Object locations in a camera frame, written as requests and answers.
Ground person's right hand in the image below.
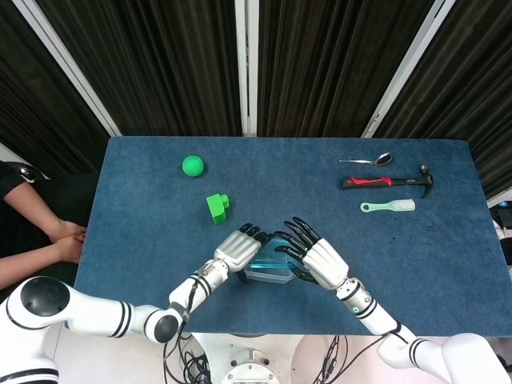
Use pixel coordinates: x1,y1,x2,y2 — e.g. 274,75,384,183
54,234,86,265

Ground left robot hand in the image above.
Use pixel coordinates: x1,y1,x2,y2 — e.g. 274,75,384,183
214,222,275,277

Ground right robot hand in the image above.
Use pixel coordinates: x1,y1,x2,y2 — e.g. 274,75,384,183
274,217,350,290

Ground person's left hand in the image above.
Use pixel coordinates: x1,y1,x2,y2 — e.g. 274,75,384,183
55,221,87,245

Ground teal translucent plastic container lid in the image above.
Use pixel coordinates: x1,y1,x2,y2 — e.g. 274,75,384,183
247,235,299,272

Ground clear container blue rim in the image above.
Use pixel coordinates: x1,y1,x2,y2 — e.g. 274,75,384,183
243,262,296,285

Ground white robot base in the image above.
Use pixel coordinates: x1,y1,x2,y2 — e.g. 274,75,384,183
191,331,305,384

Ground person's right forearm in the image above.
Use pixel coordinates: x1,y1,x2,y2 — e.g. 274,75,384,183
0,242,61,290

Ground person's left forearm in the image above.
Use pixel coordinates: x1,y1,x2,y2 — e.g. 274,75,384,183
3,186,67,243

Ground green building block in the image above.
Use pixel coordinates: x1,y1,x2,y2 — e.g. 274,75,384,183
206,193,232,225

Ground blue table cloth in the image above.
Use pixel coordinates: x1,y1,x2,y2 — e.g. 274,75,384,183
74,136,512,337

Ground person's black sleeve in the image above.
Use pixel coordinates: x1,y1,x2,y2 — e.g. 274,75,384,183
0,159,51,201

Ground red and black hammer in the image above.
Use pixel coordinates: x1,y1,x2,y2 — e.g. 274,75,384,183
342,163,435,200

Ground green ball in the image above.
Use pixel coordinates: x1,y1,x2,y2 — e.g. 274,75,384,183
182,154,205,178

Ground light green brush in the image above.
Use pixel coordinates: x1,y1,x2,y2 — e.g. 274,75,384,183
359,198,416,214

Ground metal spoon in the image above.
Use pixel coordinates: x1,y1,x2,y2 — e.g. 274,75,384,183
338,150,394,166

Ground black device with blue light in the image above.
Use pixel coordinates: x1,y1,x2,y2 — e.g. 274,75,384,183
487,198,512,266

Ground dark pleated curtain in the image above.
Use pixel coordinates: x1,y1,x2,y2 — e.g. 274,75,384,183
0,0,512,201

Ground black cable bundle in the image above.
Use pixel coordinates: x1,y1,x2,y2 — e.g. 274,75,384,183
162,331,217,384
311,334,387,384

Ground slanted white frame post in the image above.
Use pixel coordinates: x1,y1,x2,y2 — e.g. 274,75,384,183
11,0,121,137
362,0,457,139

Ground upright white frame post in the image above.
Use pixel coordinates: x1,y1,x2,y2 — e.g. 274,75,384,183
234,0,259,137

